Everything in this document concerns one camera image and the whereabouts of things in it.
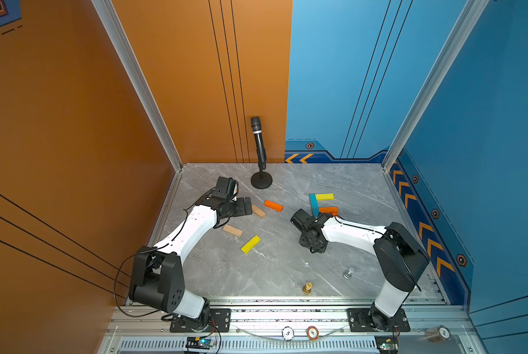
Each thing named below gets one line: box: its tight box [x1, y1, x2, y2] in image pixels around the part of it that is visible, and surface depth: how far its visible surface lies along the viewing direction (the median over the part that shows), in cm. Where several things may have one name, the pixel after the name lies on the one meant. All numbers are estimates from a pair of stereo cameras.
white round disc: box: [281, 325, 295, 342], surface depth 72 cm
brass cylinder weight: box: [302, 281, 313, 295], surface depth 79 cm
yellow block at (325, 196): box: [314, 193, 336, 201], surface depth 108 cm
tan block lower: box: [222, 224, 244, 239], surface depth 96 cm
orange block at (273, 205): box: [264, 199, 284, 213], surface depth 105 cm
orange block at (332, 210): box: [318, 206, 339, 217], surface depth 104 cm
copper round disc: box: [306, 325, 320, 341], surface depth 72 cm
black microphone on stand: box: [250, 116, 273, 190], surface depth 98 cm
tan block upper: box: [251, 204, 267, 219], surface depth 102 cm
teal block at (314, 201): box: [309, 193, 320, 210], surface depth 107 cm
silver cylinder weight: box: [342, 266, 355, 280], surface depth 83 cm
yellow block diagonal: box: [240, 234, 262, 255], surface depth 93 cm
